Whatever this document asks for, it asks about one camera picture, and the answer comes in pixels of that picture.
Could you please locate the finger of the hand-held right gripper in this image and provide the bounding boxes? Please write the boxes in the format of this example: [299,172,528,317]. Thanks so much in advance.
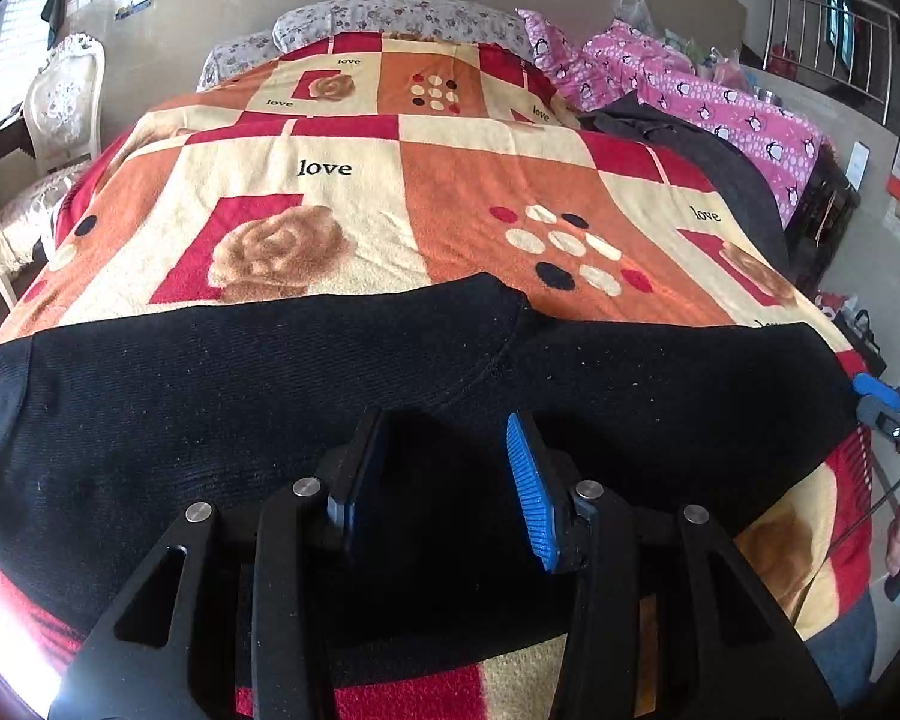
[851,371,900,432]

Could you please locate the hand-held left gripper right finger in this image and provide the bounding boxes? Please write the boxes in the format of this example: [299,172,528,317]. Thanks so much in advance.
[504,411,837,720]

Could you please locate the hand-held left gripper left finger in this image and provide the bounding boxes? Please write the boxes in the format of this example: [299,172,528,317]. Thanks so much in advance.
[49,405,387,720]

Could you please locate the black knit sweater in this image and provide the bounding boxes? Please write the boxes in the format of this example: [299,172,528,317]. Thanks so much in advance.
[0,272,871,680]

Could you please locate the person's jeans leg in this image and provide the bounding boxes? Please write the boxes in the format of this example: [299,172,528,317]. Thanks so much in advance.
[799,589,882,710]

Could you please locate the dark grey garment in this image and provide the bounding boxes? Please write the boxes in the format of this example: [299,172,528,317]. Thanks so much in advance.
[576,94,790,275]

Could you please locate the checked printed blanket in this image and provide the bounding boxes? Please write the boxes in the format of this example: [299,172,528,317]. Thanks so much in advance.
[0,31,882,720]

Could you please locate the pink penguin print quilt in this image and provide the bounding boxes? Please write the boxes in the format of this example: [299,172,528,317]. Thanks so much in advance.
[516,7,826,226]

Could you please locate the metal stair railing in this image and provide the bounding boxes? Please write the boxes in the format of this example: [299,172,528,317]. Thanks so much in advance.
[754,0,900,125]

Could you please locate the clear plastic bag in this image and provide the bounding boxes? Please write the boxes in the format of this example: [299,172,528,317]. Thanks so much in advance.
[611,0,655,35]

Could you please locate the grey floral bedding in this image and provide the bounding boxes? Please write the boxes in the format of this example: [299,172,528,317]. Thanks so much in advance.
[197,0,530,91]

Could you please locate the white ornate chair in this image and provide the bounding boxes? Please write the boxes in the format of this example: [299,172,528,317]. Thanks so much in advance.
[0,31,107,312]

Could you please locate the dark wooden desk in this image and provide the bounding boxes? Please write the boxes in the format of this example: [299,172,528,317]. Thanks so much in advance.
[0,101,31,166]

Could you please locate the dark hanging cloth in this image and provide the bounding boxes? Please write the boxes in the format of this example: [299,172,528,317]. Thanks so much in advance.
[41,0,70,46]

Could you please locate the thin black cable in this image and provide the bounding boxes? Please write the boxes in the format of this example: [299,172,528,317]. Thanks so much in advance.
[829,463,900,557]

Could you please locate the black bed frame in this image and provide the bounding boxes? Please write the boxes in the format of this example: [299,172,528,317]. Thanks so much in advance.
[784,146,863,293]

